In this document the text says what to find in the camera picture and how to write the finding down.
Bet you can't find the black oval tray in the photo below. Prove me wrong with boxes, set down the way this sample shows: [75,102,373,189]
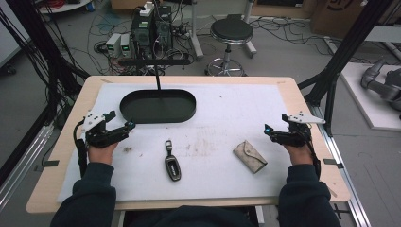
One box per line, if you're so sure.
[119,88,197,125]

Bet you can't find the black computer tower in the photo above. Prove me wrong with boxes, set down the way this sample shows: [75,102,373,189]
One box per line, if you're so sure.
[154,4,174,53]
[130,11,156,60]

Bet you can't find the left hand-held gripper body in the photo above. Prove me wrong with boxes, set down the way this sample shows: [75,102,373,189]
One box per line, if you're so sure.
[82,111,128,149]

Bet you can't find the left hand-held gripper cable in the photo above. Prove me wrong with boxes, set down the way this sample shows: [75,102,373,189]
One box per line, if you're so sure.
[72,118,90,179]

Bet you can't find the black round stool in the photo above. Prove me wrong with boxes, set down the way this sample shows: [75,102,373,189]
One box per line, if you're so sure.
[205,14,255,78]

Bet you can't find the black floor cables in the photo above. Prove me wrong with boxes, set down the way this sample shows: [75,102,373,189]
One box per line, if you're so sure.
[252,15,335,58]

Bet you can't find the person's left hand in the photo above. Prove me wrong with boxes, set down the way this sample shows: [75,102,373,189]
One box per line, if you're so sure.
[87,141,119,166]

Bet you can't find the hand-held gripper cable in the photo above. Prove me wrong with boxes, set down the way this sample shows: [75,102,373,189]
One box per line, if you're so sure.
[72,118,90,179]
[303,124,323,182]

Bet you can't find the black T-shaped stand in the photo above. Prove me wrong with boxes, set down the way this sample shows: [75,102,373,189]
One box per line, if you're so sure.
[117,57,192,91]

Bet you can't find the black frame strut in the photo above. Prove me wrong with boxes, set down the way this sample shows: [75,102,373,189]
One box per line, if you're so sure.
[297,0,395,137]
[0,0,91,126]

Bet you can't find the person's torso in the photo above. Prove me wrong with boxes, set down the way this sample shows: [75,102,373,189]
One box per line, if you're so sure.
[127,205,257,227]

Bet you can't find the grey bench power supply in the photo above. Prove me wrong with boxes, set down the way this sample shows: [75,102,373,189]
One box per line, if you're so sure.
[119,33,132,59]
[105,32,123,59]

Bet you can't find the right hand-held gripper cable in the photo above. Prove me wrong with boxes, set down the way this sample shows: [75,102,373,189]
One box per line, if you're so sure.
[303,124,323,182]

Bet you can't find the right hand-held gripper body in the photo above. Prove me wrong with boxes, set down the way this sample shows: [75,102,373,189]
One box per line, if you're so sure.
[271,111,326,148]

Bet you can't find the white table mat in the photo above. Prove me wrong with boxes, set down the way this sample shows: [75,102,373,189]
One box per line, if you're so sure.
[56,82,296,203]

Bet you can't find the white power strip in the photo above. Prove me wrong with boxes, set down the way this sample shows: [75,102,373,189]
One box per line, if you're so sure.
[139,1,155,18]

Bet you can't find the tangle of floor cables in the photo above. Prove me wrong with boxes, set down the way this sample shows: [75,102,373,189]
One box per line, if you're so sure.
[67,6,197,76]

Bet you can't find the white metal table leg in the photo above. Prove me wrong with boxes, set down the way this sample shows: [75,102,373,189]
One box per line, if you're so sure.
[188,0,205,61]

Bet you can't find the black car key fob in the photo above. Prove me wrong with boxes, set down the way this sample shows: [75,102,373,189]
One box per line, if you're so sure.
[164,139,183,183]

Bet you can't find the aluminium rail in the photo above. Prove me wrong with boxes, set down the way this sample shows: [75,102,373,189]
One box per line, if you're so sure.
[0,123,55,212]
[309,103,373,227]

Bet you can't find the black tape strip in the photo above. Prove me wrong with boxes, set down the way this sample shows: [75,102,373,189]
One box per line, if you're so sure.
[33,159,61,173]
[323,158,345,170]

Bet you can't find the brown cardboard box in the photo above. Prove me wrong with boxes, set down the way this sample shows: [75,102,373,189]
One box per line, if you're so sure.
[309,0,401,40]

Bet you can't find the beige snap pouch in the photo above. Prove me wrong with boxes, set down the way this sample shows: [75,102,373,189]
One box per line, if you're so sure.
[232,140,269,175]

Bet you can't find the person's right hand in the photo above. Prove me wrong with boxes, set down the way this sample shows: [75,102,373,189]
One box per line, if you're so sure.
[281,142,312,166]

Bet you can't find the white floor board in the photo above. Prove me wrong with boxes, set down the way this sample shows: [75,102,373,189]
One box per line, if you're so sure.
[340,61,401,131]

